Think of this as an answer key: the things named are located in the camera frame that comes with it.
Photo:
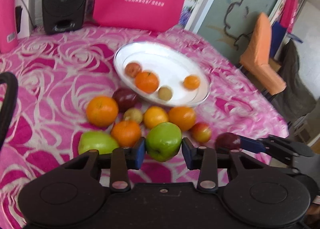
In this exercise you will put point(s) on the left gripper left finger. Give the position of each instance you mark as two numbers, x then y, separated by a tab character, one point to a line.
122	160

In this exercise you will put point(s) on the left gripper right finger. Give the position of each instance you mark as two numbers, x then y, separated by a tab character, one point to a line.
205	160

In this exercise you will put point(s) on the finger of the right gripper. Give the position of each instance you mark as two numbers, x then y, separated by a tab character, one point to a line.
251	145

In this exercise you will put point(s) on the dark red plum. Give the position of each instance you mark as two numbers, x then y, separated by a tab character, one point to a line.
125	98
228	141

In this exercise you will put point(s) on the oblong green apple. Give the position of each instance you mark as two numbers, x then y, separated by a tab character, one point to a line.
97	140

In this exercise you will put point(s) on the tangerine orange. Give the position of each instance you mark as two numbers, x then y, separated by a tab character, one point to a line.
126	133

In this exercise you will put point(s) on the red yellow small apple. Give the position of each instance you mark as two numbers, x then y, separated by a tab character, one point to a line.
201	132

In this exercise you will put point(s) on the round green apple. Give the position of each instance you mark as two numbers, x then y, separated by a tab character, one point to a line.
163	141

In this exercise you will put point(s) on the brown longan fruit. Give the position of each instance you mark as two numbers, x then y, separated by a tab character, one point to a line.
165	93
133	114

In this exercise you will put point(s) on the medium orange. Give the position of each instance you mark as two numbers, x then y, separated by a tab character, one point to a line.
183	117

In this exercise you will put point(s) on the large orange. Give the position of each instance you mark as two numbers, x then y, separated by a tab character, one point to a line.
102	111

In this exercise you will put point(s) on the yellow orange lemon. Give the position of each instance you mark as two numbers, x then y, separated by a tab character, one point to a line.
154	116

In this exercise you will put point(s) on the tiny orange kumquat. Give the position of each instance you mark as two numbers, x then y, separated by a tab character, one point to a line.
191	82

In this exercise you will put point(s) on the small mandarin orange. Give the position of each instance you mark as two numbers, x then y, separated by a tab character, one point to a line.
147	82

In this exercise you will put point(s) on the red peach small fruit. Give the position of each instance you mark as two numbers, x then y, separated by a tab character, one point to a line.
133	69

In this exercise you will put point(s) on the dark green coat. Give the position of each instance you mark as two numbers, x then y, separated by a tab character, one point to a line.
296	100

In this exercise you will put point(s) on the orange covered chair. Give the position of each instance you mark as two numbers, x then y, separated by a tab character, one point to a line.
256	57

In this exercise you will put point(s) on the white round plate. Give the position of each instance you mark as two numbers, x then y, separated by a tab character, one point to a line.
170	66

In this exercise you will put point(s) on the pink rose tablecloth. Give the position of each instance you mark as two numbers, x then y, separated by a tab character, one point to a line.
59	74

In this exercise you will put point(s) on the blue hanging bag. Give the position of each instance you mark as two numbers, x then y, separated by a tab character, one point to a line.
278	33

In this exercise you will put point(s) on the pink hanging bag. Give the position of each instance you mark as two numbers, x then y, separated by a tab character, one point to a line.
288	16

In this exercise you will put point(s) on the pink thermos bottle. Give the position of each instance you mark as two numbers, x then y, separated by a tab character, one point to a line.
8	26

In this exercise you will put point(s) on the white box behind speaker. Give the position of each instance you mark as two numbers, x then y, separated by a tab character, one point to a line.
25	17

